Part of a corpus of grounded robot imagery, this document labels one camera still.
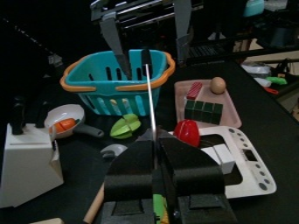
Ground red white striped toy block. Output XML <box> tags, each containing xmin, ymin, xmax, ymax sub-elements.
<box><xmin>185</xmin><ymin>81</ymin><xmax>205</xmax><ymax>102</ymax></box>

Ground light wooden toy stick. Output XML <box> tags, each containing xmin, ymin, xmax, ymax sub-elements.
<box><xmin>82</xmin><ymin>182</ymin><xmax>107</xmax><ymax>224</ymax></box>

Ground green sliced toy fruit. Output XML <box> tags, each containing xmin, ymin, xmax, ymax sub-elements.
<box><xmin>109</xmin><ymin>113</ymin><xmax>143</xmax><ymax>140</ymax></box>

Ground white toy kitchen scale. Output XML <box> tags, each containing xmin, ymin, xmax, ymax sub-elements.
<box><xmin>167</xmin><ymin>125</ymin><xmax>279</xmax><ymax>200</ymax></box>

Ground teal plastic bottle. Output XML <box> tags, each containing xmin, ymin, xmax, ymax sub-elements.
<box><xmin>242</xmin><ymin>0</ymin><xmax>267</xmax><ymax>18</ymax></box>

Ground small white tube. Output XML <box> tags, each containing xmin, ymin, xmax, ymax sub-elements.
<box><xmin>253</xmin><ymin>77</ymin><xmax>274</xmax><ymax>88</ymax></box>

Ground black handled toy knife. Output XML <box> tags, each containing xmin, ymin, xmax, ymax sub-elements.
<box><xmin>35</xmin><ymin>101</ymin><xmax>53</xmax><ymax>130</ymax></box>

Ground red toy bell pepper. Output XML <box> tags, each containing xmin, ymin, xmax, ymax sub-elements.
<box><xmin>173</xmin><ymin>119</ymin><xmax>202</xmax><ymax>148</ymax></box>

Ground small red tool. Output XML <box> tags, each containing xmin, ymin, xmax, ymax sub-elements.
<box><xmin>265</xmin><ymin>86</ymin><xmax>281</xmax><ymax>95</ymax></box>

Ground white toy knife block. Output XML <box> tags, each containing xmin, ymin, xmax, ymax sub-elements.
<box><xmin>0</xmin><ymin>122</ymin><xmax>66</xmax><ymax>209</ymax></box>

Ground thin diagonal brace wire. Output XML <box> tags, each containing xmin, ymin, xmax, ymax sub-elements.
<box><xmin>0</xmin><ymin>17</ymin><xmax>54</xmax><ymax>57</ymax></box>

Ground pink plastic tray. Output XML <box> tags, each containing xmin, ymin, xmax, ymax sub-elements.
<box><xmin>173</xmin><ymin>79</ymin><xmax>245</xmax><ymax>130</ymax></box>

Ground orange toy carrot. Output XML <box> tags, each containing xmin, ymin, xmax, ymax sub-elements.
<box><xmin>51</xmin><ymin>117</ymin><xmax>78</xmax><ymax>134</ymax></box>

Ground white plastic container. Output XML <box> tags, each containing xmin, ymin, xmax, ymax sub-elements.
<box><xmin>265</xmin><ymin>0</ymin><xmax>290</xmax><ymax>11</ymax></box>

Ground grey wire clamp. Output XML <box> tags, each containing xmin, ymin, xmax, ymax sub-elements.
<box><xmin>47</xmin><ymin>52</ymin><xmax>65</xmax><ymax>70</ymax></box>

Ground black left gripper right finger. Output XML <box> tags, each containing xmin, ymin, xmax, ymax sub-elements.
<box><xmin>157</xmin><ymin>135</ymin><xmax>239</xmax><ymax>224</ymax></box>

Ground green yellow toy vegetable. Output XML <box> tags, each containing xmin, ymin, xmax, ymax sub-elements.
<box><xmin>153</xmin><ymin>192</ymin><xmax>170</xmax><ymax>224</ymax></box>

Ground teal basket orange rim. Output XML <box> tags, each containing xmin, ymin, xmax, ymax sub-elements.
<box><xmin>61</xmin><ymin>49</ymin><xmax>177</xmax><ymax>117</ymax></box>

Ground black cloth backdrop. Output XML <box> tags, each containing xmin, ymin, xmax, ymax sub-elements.
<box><xmin>0</xmin><ymin>0</ymin><xmax>99</xmax><ymax>103</ymax></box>

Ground dark storage bin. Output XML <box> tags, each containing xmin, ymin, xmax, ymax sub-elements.
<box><xmin>257</xmin><ymin>25</ymin><xmax>299</xmax><ymax>50</ymax></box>

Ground white toy pan grey handle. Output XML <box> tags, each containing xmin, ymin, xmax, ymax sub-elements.
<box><xmin>43</xmin><ymin>103</ymin><xmax>107</xmax><ymax>140</ymax></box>

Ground bright green plastic object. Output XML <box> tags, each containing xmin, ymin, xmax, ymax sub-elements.
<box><xmin>266</xmin><ymin>75</ymin><xmax>289</xmax><ymax>86</ymax></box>

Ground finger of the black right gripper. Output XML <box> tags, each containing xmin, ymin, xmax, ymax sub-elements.
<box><xmin>98</xmin><ymin>17</ymin><xmax>135</xmax><ymax>81</ymax></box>
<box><xmin>173</xmin><ymin>0</ymin><xmax>194</xmax><ymax>68</ymax></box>

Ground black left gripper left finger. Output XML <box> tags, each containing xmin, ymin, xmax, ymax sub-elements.
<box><xmin>99</xmin><ymin>136</ymin><xmax>157</xmax><ymax>224</ymax></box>

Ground brown wooden toy egg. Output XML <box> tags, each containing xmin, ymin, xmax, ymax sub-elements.
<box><xmin>210</xmin><ymin>76</ymin><xmax>229</xmax><ymax>95</ymax></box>

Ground white rice sushi block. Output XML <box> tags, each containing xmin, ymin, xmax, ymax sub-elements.
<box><xmin>213</xmin><ymin>143</ymin><xmax>238</xmax><ymax>175</ymax></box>
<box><xmin>199</xmin><ymin>145</ymin><xmax>223</xmax><ymax>165</ymax></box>

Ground white crumpled plastic bag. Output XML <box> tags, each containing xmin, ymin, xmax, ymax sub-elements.
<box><xmin>241</xmin><ymin>63</ymin><xmax>273</xmax><ymax>79</ymax></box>

